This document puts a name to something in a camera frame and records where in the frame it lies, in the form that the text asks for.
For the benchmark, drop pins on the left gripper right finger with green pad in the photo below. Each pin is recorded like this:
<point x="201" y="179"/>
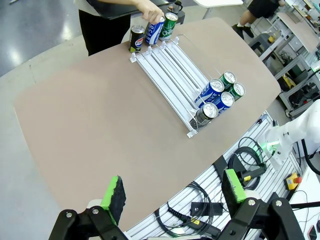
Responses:
<point x="233" y="190"/>

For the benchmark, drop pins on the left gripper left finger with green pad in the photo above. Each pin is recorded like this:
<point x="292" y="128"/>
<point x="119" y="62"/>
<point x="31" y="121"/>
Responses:
<point x="112" y="200"/>

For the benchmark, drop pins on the black Pepsi can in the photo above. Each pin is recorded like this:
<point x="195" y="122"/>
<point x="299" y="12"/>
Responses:
<point x="136" y="40"/>
<point x="206" y="113"/>

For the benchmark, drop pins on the blue Pocari Sweat can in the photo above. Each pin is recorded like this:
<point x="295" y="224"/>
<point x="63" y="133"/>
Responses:
<point x="211" y="91"/>
<point x="225" y="102"/>
<point x="153" y="35"/>

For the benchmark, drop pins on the person's right forearm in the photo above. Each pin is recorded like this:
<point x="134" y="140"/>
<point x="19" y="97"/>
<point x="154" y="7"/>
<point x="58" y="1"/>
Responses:
<point x="125" y="3"/>

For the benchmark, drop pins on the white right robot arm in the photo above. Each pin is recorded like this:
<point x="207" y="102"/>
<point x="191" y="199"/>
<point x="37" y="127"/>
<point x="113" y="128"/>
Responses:
<point x="297" y="132"/>

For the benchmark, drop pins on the person in black shorts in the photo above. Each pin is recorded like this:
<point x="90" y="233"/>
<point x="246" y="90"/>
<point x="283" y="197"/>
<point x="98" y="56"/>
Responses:
<point x="260" y="7"/>

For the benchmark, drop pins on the person's right hand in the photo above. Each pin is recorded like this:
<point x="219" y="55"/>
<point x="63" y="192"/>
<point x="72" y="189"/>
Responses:
<point x="152" y="12"/>

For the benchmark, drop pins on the yellow emergency stop button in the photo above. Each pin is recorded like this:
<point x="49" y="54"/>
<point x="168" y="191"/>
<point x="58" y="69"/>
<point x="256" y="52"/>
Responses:
<point x="292" y="181"/>

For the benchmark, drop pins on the green Chilsung cider can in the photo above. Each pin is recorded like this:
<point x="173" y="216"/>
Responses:
<point x="228" y="78"/>
<point x="238" y="90"/>
<point x="167" y="30"/>

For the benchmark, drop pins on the yellow tool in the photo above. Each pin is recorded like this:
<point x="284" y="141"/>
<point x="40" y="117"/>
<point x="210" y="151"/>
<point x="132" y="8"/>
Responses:
<point x="288" y="82"/>

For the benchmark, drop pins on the white can dispenser rack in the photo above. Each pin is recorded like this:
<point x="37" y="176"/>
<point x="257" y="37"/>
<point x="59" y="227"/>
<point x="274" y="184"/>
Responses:
<point x="165" y="72"/>

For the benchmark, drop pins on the brown background table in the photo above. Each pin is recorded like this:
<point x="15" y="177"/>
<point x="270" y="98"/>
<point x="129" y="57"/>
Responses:
<point x="297" y="30"/>

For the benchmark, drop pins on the large white table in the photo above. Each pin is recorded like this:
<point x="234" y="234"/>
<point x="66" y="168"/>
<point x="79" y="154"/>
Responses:
<point x="217" y="2"/>

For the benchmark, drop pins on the aluminium frame workbench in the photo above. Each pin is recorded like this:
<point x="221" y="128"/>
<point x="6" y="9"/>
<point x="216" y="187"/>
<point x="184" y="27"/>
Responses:
<point x="295" y="65"/>

